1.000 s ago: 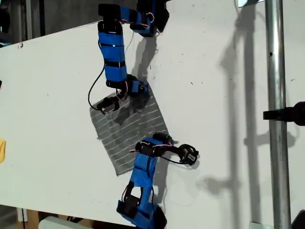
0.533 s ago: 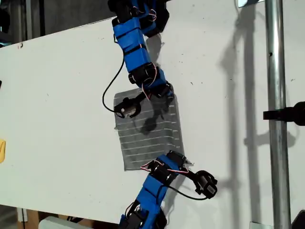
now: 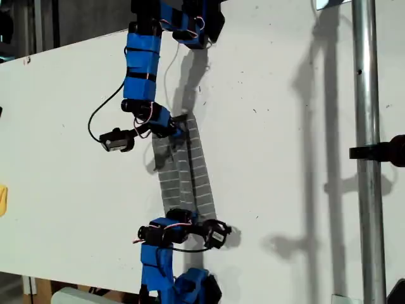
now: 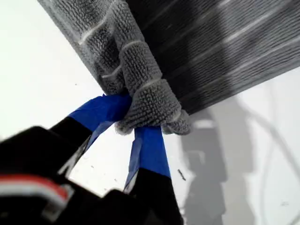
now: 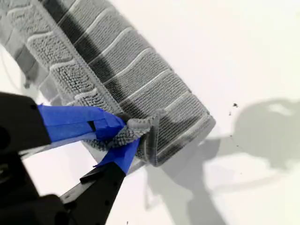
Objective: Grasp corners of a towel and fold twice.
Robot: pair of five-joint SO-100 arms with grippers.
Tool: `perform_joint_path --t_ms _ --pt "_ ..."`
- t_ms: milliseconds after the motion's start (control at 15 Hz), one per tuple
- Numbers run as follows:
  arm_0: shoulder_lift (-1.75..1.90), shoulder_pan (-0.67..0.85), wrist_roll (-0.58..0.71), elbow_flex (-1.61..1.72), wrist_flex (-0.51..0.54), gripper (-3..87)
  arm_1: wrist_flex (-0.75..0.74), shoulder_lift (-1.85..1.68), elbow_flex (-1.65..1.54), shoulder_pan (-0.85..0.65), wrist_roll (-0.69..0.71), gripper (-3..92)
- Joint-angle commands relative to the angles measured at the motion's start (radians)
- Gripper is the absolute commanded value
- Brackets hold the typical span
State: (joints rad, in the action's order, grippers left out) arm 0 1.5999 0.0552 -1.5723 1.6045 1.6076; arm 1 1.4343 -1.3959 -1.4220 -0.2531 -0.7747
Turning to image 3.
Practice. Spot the yellow object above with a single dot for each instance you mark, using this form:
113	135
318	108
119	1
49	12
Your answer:
3	201

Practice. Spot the grey striped towel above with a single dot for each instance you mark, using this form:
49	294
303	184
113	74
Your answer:
202	183

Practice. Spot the wooden table leg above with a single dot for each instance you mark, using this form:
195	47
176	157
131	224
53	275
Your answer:
41	289

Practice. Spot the grey post base plate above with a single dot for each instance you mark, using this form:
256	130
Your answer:
341	300

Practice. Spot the arm camera stalk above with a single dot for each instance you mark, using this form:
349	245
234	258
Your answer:
140	130

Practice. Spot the white box under table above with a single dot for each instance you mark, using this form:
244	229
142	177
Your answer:
82	297

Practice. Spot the steel post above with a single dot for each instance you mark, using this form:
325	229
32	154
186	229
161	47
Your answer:
367	95

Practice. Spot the black post clamp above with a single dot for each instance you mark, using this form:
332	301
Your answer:
379	152

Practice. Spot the arm camera box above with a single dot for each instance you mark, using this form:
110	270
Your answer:
114	141
216	236

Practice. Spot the grey metal bar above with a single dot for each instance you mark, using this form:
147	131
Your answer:
38	25

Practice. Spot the black rounded object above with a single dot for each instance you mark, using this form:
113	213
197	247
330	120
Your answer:
397	293

